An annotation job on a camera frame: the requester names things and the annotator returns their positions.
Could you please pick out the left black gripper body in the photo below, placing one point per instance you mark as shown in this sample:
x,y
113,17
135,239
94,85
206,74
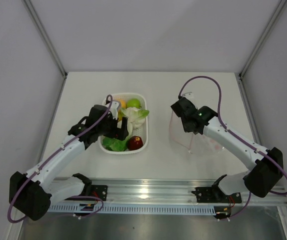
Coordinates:
x,y
109,128

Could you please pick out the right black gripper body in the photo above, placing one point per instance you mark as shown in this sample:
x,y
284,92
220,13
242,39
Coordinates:
x,y
185,126

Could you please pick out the clear zip top bag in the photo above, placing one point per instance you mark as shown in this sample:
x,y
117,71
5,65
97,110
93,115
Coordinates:
x,y
194,143

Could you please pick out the green lettuce head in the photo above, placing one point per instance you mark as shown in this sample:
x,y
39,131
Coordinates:
x,y
136,123

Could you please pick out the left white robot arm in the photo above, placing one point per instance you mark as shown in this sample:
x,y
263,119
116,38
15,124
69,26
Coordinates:
x,y
34,192

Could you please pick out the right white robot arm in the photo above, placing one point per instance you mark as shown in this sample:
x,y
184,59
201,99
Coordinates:
x,y
264,166

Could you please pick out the red apple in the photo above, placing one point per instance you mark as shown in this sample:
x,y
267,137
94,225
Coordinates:
x,y
135,143

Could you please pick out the yellow mango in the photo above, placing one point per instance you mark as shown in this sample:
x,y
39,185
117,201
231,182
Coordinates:
x,y
120,116

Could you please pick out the white perforated plastic basket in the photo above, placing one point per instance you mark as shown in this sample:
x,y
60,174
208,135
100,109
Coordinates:
x,y
126,96

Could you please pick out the orange fruit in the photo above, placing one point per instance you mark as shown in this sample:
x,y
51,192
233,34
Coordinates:
x,y
123,103

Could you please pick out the green apple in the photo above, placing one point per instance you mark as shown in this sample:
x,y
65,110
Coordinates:
x,y
133,103

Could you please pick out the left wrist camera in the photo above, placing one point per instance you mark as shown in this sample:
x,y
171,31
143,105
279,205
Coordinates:
x,y
114,107

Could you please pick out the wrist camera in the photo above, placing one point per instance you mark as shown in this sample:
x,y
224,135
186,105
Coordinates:
x,y
188,95
114,107

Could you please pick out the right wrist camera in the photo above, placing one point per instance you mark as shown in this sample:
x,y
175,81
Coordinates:
x,y
188,95

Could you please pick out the aluminium mounting rail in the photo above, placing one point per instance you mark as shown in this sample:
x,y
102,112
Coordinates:
x,y
151,191

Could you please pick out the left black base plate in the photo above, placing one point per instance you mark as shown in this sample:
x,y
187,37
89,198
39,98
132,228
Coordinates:
x,y
99,191

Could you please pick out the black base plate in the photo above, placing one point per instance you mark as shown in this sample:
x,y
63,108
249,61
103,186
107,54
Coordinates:
x,y
99,191
215,195

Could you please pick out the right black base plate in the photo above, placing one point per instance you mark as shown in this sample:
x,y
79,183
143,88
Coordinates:
x,y
215,195

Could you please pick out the white slotted cable duct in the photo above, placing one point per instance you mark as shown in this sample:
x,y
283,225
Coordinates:
x,y
113,208

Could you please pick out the left aluminium frame post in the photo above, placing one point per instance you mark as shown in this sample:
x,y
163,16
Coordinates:
x,y
36,20

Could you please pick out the aluminium frame post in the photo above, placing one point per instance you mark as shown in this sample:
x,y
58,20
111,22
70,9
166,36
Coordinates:
x,y
36,20
267,30

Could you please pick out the right aluminium frame post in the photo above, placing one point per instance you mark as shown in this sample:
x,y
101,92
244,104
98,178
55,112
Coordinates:
x,y
267,30

